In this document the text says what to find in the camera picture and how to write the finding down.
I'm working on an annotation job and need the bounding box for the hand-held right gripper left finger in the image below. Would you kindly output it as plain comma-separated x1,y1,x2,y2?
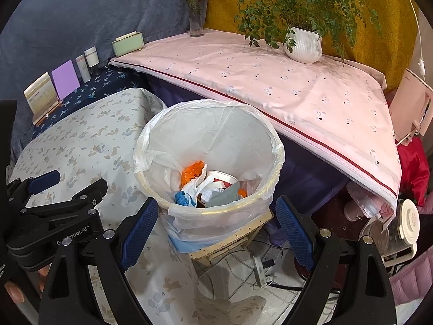
39,196,159,325

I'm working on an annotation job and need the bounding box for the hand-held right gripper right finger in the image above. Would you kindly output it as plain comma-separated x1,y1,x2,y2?
275,196,398,325

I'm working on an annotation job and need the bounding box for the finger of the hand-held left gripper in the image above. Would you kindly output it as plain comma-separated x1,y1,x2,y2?
24,178,108,226
6,170,61,208

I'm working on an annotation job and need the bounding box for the beige waste bin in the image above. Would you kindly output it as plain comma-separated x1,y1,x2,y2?
135,100,285,254

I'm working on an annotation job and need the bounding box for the white tissue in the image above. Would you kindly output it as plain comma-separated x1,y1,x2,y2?
181,164,223,207

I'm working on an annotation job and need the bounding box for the red and white paper cup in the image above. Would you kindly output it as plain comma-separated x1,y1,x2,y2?
205,170,239,190

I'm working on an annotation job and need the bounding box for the trash bin with plastic liner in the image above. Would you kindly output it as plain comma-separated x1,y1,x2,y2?
133,98,286,254

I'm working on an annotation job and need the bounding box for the person's left hand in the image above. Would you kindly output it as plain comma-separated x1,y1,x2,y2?
4,266,52,304

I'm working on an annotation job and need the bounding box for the dark red cloth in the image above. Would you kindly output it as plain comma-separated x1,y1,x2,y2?
304,189,370,265

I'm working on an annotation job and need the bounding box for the blue plastic bag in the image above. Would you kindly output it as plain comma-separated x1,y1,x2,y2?
162,210,211,255

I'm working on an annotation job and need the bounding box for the white power strip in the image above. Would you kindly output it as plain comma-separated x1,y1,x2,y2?
252,255,268,287

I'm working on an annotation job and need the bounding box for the grey floral cloth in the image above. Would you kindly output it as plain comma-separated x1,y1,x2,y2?
8,87,268,325

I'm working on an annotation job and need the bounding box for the pink cup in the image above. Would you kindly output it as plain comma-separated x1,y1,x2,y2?
344,199,368,223

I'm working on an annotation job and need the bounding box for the wooden stool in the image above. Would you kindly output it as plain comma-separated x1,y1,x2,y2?
187,208,275,268

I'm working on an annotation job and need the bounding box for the grey paper scrap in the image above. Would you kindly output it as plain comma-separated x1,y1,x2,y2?
204,181,243,209

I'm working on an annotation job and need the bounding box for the crumpled clear plastic bag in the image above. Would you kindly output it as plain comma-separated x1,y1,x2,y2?
346,179,395,218

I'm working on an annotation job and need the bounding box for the beige calendar on wooden stand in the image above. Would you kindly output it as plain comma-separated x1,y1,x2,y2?
23,72,63,125

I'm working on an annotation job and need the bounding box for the orange plastic scrap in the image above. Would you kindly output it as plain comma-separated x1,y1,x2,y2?
181,161,205,185

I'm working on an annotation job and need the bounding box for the purple card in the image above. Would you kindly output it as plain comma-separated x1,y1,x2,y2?
50,60,81,100

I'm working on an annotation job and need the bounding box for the navy floral cloth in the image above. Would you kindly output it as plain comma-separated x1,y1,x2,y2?
32,66,148,139

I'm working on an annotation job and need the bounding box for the white blender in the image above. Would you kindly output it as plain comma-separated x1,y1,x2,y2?
358,198,422,267

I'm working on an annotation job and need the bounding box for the white bottle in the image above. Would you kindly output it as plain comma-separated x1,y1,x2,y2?
75,54,91,82

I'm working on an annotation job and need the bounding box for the pink padded jacket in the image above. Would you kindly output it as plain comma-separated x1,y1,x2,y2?
389,253,433,313

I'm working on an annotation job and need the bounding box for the white jar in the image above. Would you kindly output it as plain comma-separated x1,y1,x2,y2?
83,47,101,77

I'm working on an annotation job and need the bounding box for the pink printed tablecloth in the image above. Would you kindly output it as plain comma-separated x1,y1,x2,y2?
108,28,403,212

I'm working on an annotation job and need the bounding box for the green tissue box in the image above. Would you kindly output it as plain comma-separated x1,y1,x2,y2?
111,31,145,57

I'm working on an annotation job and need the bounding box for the blue hanging blanket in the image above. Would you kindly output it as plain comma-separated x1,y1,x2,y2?
0,0,210,163

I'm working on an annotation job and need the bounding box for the pink electric kettle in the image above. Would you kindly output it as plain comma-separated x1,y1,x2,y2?
389,67,433,146

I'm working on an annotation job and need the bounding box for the green plant in white pot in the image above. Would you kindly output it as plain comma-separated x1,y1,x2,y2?
211,0,383,66

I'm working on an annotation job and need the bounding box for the glass vase with pink flowers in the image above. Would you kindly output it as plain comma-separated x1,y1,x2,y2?
175,0,216,38

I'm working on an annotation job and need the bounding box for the yellow patterned cloth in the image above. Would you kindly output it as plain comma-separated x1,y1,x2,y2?
204,0,421,93

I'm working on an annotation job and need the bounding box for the white cable with switch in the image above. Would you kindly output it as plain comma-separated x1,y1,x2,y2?
404,0,428,76

